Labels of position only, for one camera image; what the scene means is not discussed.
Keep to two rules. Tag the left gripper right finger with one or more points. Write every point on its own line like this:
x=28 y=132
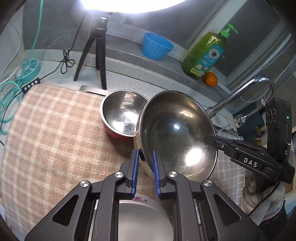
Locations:
x=202 y=211

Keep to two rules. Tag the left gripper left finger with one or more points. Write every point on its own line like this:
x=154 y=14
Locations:
x=90 y=208

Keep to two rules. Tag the plain white plate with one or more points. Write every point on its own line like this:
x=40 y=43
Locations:
x=143 y=219

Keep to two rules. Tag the large steel bowl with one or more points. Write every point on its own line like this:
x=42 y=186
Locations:
x=175 y=124

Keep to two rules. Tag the red steel bowl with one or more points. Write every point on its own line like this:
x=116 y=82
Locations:
x=120 y=111

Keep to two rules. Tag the floral plate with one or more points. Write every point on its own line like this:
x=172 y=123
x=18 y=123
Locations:
x=163 y=206

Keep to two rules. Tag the chrome kitchen faucet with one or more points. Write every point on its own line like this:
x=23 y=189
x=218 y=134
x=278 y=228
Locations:
x=240 y=120

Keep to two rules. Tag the gloved right hand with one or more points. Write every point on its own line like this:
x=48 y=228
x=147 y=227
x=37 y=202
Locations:
x=269 y=208

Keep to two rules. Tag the dark knife block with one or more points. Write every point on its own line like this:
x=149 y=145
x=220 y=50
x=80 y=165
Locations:
x=249 y=130

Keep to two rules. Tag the checkered table cloth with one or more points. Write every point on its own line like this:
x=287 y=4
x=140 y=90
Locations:
x=55 y=140

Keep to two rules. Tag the orange fruit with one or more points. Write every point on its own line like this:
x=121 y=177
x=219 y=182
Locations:
x=210 y=79

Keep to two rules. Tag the green dish soap bottle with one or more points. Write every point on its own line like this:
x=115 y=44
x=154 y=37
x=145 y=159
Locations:
x=206 y=53

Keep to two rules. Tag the teal power strip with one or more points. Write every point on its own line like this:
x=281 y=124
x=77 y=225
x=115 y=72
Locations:
x=30 y=70

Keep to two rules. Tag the blue plastic cup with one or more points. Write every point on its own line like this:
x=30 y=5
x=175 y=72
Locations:
x=155 y=46

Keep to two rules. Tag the black mini tripod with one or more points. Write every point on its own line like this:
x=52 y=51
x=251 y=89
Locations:
x=98 y=35

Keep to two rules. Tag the ring light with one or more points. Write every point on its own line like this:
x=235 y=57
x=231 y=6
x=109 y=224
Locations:
x=129 y=6

